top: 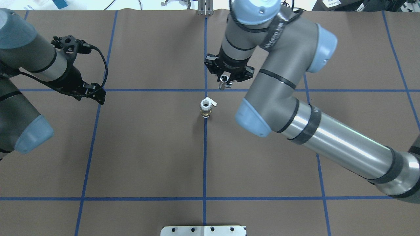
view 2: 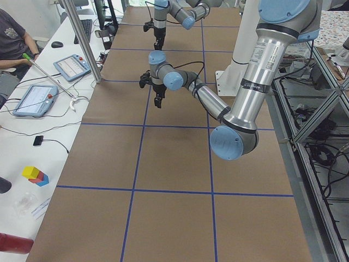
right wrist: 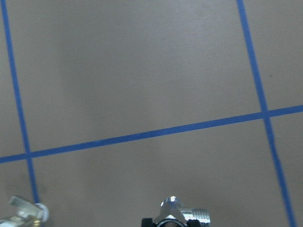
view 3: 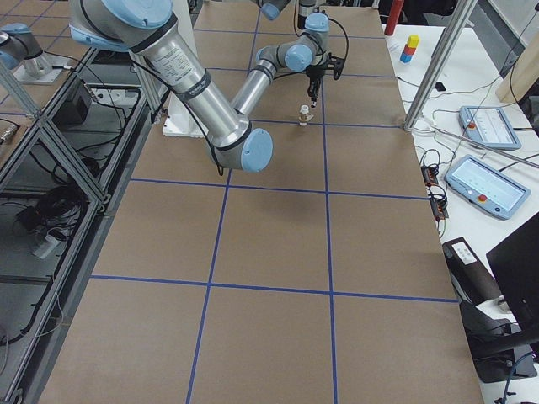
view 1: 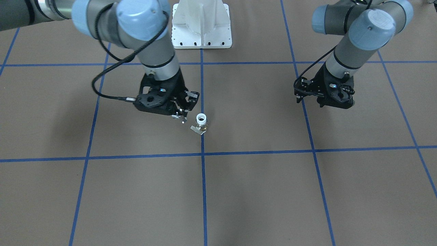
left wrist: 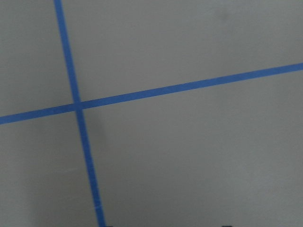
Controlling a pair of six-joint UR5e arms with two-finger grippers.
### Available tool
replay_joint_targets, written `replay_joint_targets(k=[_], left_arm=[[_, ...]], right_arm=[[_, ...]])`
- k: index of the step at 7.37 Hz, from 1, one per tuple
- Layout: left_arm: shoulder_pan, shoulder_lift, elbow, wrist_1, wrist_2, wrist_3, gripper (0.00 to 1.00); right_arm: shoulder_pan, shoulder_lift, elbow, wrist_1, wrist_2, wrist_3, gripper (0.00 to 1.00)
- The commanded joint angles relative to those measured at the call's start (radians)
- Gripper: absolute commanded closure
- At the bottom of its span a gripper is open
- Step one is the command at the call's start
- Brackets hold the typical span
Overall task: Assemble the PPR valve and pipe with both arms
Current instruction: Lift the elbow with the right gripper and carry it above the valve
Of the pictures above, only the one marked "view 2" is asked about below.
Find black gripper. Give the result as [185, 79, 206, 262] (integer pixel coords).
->
[152, 83, 167, 109]
[154, 27, 166, 50]

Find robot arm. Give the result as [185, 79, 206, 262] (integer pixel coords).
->
[148, 1, 322, 160]
[148, 0, 223, 50]

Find black keyboard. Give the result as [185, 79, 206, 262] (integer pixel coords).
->
[80, 19, 93, 43]

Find teach pendant far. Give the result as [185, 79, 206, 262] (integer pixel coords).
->
[53, 54, 91, 82]

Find teach pendant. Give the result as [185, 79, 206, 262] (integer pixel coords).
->
[53, 54, 91, 82]
[13, 85, 58, 117]

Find black computer mouse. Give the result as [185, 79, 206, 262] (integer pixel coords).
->
[51, 41, 64, 49]

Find teach pendant near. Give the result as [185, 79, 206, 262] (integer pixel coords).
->
[13, 85, 58, 117]

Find small black box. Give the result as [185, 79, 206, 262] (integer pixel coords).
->
[33, 135, 44, 146]

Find seated person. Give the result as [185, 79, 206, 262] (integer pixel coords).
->
[0, 8, 41, 102]

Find colourful wooden blocks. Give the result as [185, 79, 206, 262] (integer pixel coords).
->
[22, 166, 49, 187]

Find clear plastic bag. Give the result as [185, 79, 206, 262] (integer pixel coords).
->
[14, 192, 38, 217]

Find red cylinder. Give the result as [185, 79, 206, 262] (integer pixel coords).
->
[1, 233, 34, 254]

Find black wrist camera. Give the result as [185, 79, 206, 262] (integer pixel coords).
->
[139, 70, 152, 88]
[143, 19, 154, 32]

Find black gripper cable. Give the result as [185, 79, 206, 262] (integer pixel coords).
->
[171, 61, 206, 91]
[144, 0, 156, 25]

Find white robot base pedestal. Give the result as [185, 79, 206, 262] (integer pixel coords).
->
[215, 0, 260, 97]

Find grabber stick green handle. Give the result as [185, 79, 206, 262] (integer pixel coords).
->
[22, 53, 89, 112]

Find aluminium frame post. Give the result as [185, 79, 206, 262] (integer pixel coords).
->
[62, 0, 101, 84]

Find aluminium frame rack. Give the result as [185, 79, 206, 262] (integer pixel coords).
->
[267, 43, 348, 261]

